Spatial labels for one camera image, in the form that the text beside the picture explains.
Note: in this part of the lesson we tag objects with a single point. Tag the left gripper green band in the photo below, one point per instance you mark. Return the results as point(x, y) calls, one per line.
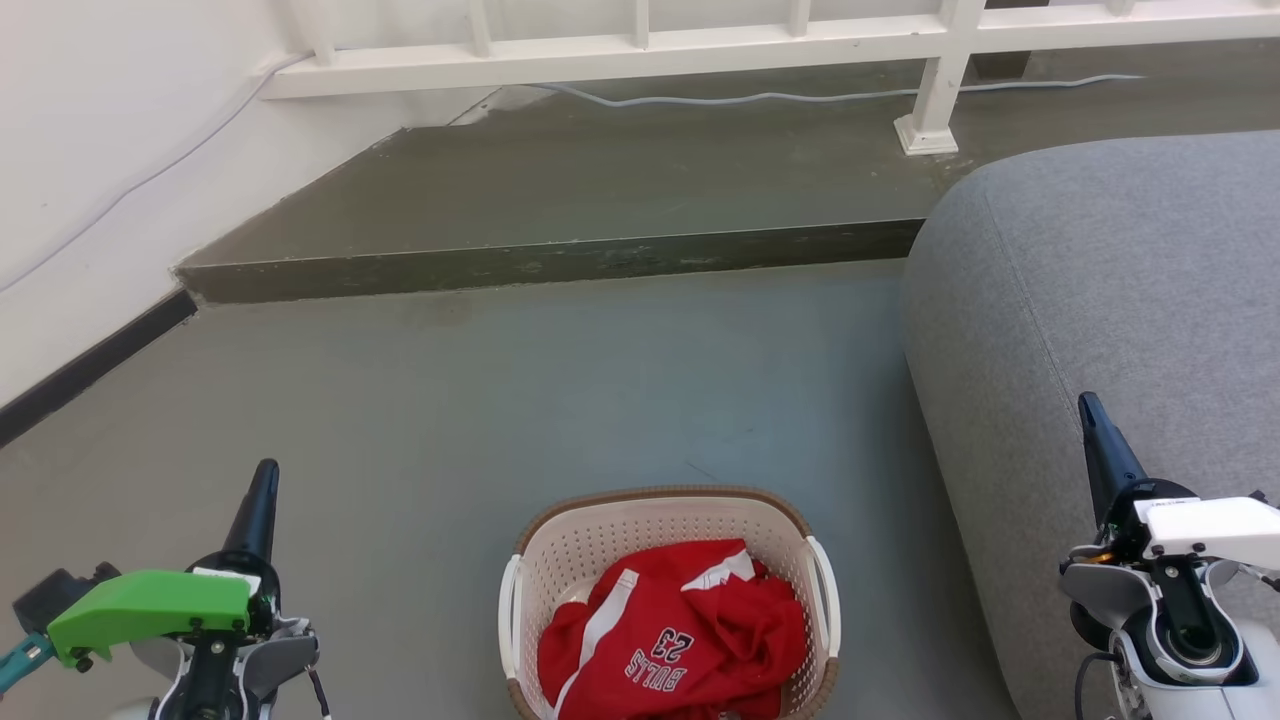
point(150, 605)

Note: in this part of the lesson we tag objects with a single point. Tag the red bulls jersey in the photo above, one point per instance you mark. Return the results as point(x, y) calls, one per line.
point(690, 640)

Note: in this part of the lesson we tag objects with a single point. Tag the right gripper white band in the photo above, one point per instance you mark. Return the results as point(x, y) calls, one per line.
point(1200, 525)

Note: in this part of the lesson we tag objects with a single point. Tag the grey fabric sofa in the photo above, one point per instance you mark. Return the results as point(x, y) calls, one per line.
point(1110, 290)

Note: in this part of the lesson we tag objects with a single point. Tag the beige perforated laundry basket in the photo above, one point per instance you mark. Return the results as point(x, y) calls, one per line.
point(640, 525)

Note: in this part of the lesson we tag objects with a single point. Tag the white railing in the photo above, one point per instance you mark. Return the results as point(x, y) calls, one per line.
point(620, 50)

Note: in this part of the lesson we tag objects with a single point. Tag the black baseboard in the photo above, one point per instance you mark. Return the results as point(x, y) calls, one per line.
point(90, 365)

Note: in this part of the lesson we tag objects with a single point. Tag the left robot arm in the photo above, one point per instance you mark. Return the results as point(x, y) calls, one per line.
point(225, 675)

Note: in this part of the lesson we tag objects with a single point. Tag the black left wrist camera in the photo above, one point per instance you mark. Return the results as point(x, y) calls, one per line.
point(60, 595)

